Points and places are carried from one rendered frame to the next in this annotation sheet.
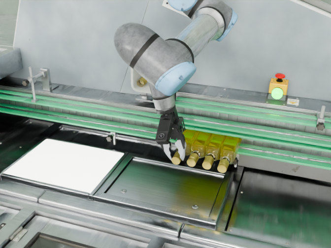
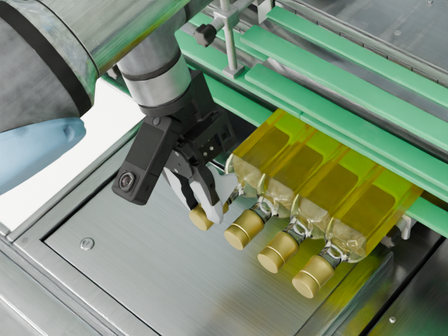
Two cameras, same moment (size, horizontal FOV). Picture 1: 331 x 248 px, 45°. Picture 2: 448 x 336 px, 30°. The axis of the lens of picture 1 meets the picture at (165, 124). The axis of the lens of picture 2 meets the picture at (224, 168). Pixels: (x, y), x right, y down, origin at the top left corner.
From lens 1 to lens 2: 85 cm
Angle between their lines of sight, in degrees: 34
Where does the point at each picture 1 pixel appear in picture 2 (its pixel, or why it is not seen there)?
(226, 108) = (388, 89)
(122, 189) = (87, 236)
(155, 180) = (178, 226)
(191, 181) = not seen: hidden behind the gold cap
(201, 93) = (343, 9)
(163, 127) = (141, 155)
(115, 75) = not seen: outside the picture
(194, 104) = (303, 50)
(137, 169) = not seen: hidden behind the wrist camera
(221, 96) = (397, 35)
